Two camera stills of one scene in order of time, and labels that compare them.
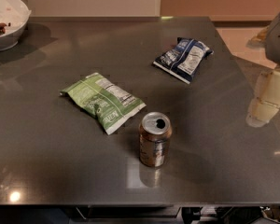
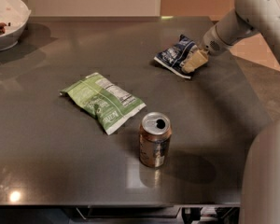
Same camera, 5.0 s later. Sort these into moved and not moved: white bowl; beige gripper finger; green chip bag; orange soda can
Moved: beige gripper finger
Not moved: orange soda can; white bowl; green chip bag
